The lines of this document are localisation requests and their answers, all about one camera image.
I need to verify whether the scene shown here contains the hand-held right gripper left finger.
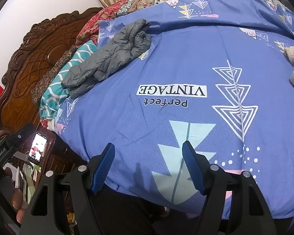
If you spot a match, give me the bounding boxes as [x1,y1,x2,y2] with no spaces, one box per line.
[19,142,116,235]

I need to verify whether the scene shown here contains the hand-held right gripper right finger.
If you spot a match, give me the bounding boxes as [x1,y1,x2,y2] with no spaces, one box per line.
[182,141,277,235]

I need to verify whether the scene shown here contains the grey puffer jacket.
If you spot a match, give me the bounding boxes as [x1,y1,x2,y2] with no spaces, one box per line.
[61,18,153,99]

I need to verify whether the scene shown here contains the person's left hand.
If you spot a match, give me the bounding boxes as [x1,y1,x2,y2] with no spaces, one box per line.
[2,167,30,226]

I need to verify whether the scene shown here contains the black smartphone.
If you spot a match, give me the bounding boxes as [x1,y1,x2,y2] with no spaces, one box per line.
[28,131,49,165]

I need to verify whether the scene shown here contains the green papers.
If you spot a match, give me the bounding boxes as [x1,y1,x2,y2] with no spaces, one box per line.
[15,164,43,204]

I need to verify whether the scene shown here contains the wooden nightstand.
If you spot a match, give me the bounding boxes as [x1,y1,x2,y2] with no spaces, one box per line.
[12,132,89,226]

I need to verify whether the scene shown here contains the person's dark pants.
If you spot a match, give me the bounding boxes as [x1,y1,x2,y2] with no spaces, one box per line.
[88,183,294,235]

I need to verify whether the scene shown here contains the teal white patterned pillow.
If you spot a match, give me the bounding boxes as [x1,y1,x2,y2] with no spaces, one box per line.
[39,40,98,130]

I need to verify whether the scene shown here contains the dark floral pillow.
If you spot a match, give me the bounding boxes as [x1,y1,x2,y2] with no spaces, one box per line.
[31,45,79,106]

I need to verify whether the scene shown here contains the carved wooden headboard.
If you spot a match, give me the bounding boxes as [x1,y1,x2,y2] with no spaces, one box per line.
[0,7,103,142]

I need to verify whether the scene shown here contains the blue printed bedsheet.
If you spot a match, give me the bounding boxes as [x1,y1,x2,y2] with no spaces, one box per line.
[54,0,294,219]

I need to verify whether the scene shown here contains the floral patchwork quilt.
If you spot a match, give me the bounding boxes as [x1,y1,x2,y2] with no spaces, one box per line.
[76,0,292,47]

